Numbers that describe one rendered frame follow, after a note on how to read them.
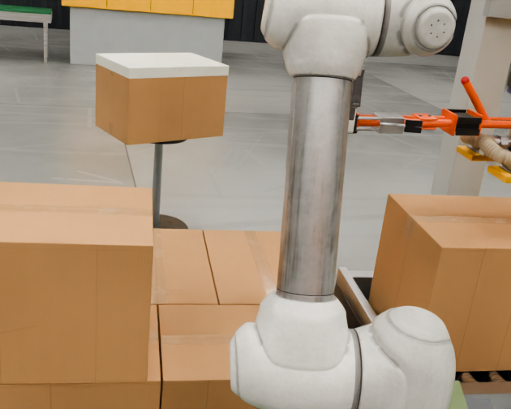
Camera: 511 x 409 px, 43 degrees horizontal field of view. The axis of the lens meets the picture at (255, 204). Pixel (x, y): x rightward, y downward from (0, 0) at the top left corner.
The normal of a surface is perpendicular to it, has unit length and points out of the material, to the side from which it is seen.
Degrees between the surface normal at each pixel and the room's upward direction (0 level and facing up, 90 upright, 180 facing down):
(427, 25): 92
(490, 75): 90
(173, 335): 0
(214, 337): 0
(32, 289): 90
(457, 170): 90
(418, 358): 65
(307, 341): 70
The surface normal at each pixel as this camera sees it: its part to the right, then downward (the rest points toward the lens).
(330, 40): 0.00, 0.17
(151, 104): 0.59, 0.35
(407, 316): 0.20, -0.90
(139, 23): 0.25, 0.37
